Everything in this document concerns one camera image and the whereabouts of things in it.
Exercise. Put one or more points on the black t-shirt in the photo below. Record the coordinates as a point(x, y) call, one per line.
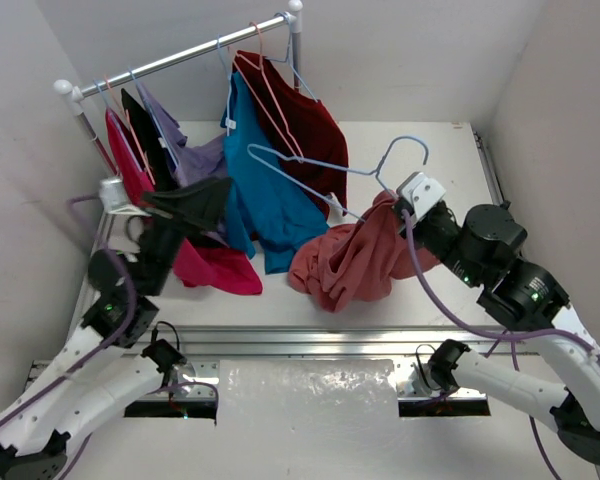
point(148, 138)

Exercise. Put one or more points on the blue hanger at rack end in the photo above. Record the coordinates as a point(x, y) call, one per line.
point(292, 56)

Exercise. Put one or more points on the salmon pink t-shirt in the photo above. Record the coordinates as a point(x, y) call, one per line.
point(354, 262)

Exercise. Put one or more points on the magenta pink t-shirt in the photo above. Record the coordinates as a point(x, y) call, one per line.
point(223, 268)

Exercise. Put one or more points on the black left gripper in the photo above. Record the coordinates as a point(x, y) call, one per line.
point(167, 215)

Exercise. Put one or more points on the aluminium rail frame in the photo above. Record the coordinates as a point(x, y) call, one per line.
point(280, 323)

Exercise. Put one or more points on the silver clothes rack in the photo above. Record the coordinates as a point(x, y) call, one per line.
point(73, 96)

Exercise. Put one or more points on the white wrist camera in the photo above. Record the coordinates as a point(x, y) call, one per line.
point(115, 200)
point(421, 193)

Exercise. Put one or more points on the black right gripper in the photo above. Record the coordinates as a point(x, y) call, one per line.
point(419, 224)

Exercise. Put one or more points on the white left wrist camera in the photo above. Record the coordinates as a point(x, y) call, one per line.
point(115, 200)

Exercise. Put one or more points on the pink wire hanger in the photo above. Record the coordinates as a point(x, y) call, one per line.
point(280, 125)

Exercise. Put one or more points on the teal blue t-shirt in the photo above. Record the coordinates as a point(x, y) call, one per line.
point(262, 202)

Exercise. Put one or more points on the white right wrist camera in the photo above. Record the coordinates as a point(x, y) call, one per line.
point(421, 193)

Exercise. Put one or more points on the lavender purple t-shirt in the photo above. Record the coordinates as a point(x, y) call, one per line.
point(191, 164)

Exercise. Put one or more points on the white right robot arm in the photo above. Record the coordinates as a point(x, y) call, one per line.
point(531, 306)

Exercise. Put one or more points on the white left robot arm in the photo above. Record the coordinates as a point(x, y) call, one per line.
point(43, 432)

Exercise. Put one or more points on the dark red t-shirt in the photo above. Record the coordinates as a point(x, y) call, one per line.
point(316, 132)

